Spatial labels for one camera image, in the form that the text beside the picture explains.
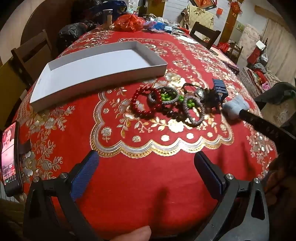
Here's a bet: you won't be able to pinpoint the red wall decoration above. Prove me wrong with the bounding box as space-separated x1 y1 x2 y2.
191 0 218 10

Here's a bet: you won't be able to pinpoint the blue hair claw clip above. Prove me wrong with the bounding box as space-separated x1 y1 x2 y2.
211 78 228 102

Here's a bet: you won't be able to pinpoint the clear jar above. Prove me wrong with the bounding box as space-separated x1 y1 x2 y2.
103 9 113 29

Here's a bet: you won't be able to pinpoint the black smartphone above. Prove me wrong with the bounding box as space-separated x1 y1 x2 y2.
1 122 24 197

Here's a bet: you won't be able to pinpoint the dark bead bracelet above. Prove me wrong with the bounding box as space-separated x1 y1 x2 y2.
161 102 185 119

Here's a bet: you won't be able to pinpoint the red gold-patterned tablecloth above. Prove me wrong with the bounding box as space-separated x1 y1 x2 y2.
16 28 278 239

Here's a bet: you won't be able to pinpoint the dark glass bottle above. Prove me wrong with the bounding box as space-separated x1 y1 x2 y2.
138 0 148 17

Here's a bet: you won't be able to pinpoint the red bead bracelet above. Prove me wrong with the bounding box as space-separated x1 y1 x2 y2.
131 86 162 117

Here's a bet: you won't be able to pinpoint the grey braided green-bead bracelet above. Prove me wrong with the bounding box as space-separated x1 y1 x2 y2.
148 87 180 105
182 97 209 127

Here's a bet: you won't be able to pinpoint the light blue fluffy scrunchie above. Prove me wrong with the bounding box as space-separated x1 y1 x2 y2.
222 96 250 120

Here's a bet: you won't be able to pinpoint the round wooden tabletop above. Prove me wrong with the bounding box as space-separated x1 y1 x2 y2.
21 0 75 47

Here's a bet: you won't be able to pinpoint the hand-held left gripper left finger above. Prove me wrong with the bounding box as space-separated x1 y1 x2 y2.
23 150 107 241

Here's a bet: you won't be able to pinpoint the silver metal wristwatch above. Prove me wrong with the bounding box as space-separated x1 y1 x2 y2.
195 88 206 101

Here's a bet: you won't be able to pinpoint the red plastic bag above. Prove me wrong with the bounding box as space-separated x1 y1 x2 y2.
114 15 146 32

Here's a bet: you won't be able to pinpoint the blue packets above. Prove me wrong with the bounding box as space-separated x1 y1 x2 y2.
143 20 173 33

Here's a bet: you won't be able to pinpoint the black plastic bag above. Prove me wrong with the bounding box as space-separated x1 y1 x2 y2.
57 22 96 48

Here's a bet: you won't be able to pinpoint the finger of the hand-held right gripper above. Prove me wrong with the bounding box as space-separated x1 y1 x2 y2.
239 109 296 151

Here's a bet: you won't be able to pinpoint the person's left hand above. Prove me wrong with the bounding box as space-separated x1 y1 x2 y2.
110 226 152 241

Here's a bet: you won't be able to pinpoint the white shallow cardboard box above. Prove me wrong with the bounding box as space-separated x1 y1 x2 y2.
30 41 168 112

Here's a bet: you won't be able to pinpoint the black cord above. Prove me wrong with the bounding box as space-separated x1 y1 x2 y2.
181 83 210 94

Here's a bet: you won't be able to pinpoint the dark wooden chair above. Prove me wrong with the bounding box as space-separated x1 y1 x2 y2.
189 22 222 48

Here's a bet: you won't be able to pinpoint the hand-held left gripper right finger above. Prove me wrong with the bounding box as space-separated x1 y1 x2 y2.
194 152 270 241

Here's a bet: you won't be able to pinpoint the beige quilted cloth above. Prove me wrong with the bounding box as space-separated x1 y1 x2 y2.
180 4 215 30

